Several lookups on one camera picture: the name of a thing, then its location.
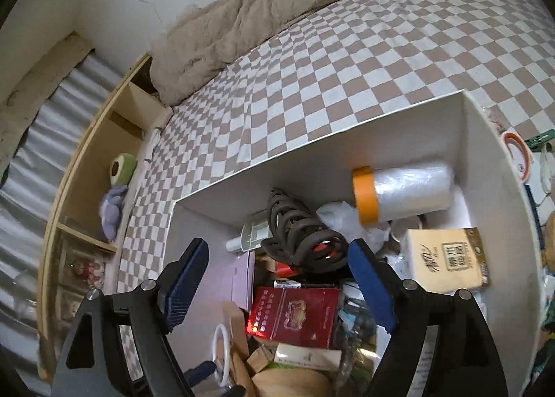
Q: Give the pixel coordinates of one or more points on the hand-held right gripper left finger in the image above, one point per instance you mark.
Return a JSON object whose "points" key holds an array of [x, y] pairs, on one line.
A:
{"points": [[184, 284]]}

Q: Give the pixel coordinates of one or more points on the green clothes peg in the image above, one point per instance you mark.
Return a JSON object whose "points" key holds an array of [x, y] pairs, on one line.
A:
{"points": [[542, 139]]}

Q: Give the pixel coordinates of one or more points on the beige fluffy blanket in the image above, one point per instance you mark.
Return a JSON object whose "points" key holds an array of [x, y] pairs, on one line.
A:
{"points": [[225, 32]]}

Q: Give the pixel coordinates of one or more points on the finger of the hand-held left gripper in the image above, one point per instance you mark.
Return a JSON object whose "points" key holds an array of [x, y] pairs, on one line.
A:
{"points": [[203, 372]]}

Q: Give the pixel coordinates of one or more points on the beige tissue pack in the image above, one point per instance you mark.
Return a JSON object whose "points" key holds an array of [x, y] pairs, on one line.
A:
{"points": [[442, 258]]}

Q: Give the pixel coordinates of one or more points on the white storage box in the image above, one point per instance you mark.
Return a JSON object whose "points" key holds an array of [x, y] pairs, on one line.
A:
{"points": [[347, 145]]}

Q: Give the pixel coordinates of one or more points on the light purple box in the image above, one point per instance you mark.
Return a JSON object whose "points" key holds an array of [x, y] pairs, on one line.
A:
{"points": [[243, 280]]}

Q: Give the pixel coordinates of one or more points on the crumpled white plastic bag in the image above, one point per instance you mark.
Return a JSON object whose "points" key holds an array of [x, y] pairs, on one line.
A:
{"points": [[338, 215]]}

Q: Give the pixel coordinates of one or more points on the red carton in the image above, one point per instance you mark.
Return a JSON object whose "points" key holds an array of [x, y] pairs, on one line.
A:
{"points": [[295, 314]]}

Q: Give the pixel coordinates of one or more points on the white curtain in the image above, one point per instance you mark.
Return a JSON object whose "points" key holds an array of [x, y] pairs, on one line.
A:
{"points": [[39, 154]]}

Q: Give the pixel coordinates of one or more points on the wooden headboard shelf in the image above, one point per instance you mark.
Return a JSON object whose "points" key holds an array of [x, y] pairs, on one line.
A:
{"points": [[125, 106]]}

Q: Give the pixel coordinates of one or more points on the purple plush toy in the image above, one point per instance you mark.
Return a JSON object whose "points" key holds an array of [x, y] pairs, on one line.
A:
{"points": [[112, 210]]}

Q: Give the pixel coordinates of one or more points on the green avocado plush toy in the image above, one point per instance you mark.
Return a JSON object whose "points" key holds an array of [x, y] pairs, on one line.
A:
{"points": [[123, 167]]}

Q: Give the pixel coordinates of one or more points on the beige curtain valance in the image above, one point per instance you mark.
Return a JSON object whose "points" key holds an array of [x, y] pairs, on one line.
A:
{"points": [[43, 80]]}

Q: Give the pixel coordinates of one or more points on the pink white scissors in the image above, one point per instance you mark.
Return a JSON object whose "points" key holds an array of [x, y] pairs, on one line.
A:
{"points": [[518, 149]]}

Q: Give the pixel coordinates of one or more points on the white plastic holder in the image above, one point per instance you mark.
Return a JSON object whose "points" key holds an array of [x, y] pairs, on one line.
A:
{"points": [[251, 234]]}

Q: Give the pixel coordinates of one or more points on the plastic film roll orange tape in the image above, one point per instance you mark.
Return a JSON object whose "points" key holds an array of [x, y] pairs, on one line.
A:
{"points": [[412, 188]]}

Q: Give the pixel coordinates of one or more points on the small white carton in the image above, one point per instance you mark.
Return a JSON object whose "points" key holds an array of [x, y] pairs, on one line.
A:
{"points": [[303, 356]]}

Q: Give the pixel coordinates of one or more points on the black claw hair clip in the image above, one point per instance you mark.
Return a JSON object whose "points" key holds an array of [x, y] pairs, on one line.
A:
{"points": [[295, 223]]}

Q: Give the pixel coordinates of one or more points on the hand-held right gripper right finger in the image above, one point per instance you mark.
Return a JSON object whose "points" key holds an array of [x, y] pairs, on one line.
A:
{"points": [[373, 284]]}

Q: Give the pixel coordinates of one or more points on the flower picture frame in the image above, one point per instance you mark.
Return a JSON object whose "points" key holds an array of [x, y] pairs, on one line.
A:
{"points": [[86, 271]]}

